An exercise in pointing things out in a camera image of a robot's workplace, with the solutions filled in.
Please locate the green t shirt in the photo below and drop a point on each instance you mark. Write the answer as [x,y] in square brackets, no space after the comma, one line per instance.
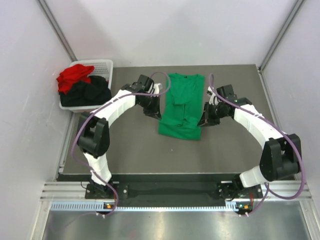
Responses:
[183,107]

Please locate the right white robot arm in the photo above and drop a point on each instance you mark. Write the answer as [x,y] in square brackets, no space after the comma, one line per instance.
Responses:
[281,153]

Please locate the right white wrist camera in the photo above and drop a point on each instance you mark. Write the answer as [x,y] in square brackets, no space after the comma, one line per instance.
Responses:
[213,99]

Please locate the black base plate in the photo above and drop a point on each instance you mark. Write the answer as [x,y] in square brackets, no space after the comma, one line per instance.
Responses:
[220,190]

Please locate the aluminium frame rail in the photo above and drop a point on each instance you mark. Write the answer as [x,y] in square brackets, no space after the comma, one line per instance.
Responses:
[67,191]

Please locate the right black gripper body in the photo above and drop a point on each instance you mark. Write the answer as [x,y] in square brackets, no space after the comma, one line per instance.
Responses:
[213,114]

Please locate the red t shirt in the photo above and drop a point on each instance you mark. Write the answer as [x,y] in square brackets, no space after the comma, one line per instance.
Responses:
[72,75]

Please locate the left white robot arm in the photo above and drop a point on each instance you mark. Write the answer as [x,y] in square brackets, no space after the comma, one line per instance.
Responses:
[93,133]

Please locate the white plastic basket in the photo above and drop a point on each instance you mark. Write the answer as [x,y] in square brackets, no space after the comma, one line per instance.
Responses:
[103,68]

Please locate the black t shirt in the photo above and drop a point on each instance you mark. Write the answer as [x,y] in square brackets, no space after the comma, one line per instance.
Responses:
[87,94]

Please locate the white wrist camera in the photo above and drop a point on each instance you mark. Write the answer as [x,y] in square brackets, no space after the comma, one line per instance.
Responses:
[156,89]
[213,99]

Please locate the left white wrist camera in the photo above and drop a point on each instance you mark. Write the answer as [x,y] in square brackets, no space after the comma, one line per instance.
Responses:
[156,89]

